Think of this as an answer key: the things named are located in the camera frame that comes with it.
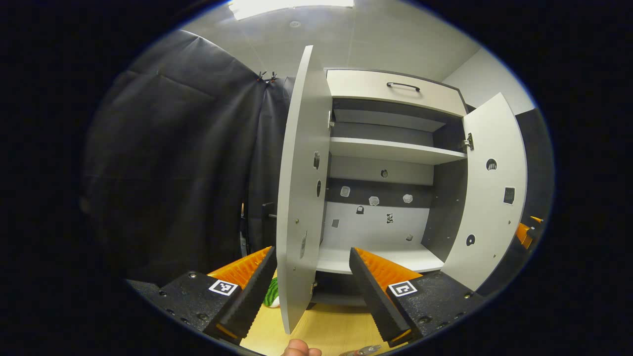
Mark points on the white cabinet door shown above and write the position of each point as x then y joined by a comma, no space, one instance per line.
301,148
494,207

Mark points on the white grey cabinet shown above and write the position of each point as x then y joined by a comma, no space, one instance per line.
376,227

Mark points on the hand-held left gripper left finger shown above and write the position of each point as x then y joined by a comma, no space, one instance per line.
257,287

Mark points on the watermelon print item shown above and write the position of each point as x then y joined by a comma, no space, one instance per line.
272,292

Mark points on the white cabinet shelf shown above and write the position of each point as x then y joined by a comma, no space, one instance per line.
390,150

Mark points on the ceiling light panel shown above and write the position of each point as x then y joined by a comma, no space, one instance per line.
292,7

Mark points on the black backdrop cloth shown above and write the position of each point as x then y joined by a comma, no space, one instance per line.
173,173

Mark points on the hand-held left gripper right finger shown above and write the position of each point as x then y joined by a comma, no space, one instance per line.
373,291

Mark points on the black clip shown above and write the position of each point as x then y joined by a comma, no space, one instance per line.
272,76
260,75

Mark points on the metal door hinge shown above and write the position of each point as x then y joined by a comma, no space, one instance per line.
330,119
468,142

